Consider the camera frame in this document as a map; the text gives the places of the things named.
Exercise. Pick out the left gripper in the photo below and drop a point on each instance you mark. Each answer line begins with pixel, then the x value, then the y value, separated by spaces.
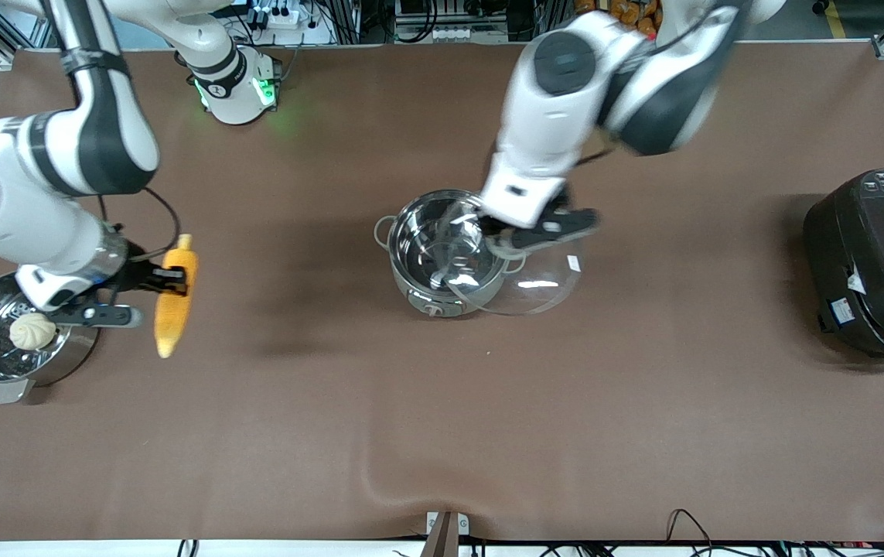
pixel 490 229

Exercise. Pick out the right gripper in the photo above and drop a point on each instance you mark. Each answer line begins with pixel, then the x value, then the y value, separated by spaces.
pixel 138 275

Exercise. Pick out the yellow corn cob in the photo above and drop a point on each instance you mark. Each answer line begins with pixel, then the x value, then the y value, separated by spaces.
pixel 173 317

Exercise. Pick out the round glass pot lid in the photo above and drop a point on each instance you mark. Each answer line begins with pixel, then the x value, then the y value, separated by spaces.
pixel 542 294

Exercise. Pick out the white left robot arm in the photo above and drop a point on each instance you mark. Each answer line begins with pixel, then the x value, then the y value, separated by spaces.
pixel 565 93

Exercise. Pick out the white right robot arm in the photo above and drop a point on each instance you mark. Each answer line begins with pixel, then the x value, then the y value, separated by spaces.
pixel 101 131

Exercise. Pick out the grey electric cooking pot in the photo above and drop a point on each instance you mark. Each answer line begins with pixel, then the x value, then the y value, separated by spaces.
pixel 442 302

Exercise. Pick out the white steamed bun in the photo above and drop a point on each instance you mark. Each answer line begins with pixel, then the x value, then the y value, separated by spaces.
pixel 32 333

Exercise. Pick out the brown table mat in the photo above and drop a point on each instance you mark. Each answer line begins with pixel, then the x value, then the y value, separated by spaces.
pixel 442 433

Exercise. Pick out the long white power strip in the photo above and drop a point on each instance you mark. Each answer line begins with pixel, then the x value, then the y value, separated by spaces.
pixel 457 33

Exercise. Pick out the bag of orange snacks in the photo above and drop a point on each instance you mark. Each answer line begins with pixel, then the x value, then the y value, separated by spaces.
pixel 627 11

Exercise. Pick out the white power strip with plugs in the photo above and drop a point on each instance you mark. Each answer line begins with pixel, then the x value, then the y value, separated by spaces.
pixel 279 15

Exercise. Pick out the black rice cooker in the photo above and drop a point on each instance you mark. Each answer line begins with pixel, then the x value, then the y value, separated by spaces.
pixel 867 271

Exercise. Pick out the grey metal table bracket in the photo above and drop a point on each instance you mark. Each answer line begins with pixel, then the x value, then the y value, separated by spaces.
pixel 447 530

